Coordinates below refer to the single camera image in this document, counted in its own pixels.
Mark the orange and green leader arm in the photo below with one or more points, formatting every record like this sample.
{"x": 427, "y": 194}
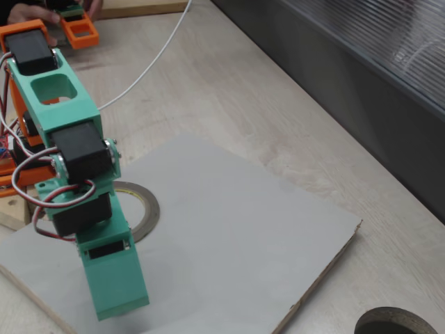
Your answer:
{"x": 85, "y": 41}

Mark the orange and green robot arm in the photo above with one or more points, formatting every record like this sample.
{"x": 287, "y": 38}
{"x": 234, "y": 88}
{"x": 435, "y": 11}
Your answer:
{"x": 59, "y": 104}

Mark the person's bare hand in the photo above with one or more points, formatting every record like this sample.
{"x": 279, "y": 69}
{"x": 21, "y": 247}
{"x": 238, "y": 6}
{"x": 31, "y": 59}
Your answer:
{"x": 31, "y": 14}

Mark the long wooden base plank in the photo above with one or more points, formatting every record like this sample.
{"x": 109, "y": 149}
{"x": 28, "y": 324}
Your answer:
{"x": 12, "y": 217}

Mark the white laminated chipboard panel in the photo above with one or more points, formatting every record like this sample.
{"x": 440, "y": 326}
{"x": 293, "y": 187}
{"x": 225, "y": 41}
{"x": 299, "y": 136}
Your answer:
{"x": 243, "y": 226}

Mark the red controller circuit board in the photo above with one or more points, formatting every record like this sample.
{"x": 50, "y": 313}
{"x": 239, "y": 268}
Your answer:
{"x": 4, "y": 149}

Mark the flat wooden strip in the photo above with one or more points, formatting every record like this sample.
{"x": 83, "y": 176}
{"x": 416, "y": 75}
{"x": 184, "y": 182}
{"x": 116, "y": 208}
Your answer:
{"x": 139, "y": 10}

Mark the ribbed translucent desk partition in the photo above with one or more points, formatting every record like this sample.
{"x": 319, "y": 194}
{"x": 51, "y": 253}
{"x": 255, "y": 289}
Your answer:
{"x": 347, "y": 69}

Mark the orange circuit board mount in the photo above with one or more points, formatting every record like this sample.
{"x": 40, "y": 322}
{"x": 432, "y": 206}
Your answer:
{"x": 7, "y": 181}

